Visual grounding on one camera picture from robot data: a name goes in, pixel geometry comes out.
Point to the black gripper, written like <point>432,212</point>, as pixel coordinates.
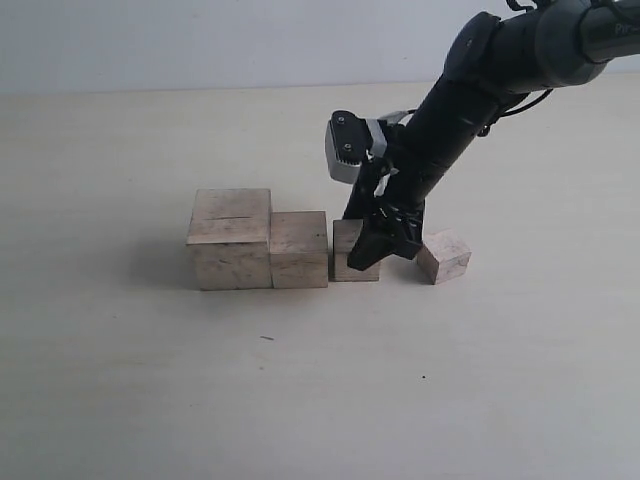
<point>393,223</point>

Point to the third largest wooden cube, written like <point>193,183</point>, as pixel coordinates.
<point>345,234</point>

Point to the smallest wooden cube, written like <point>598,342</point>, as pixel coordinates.
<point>444,256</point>

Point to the second largest wooden cube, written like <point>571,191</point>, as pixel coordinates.
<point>299,250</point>

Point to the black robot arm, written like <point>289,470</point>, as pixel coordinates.
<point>495,68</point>

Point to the white cable tie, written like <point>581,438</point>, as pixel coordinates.
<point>380,189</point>

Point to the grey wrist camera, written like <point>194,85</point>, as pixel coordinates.
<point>350,142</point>

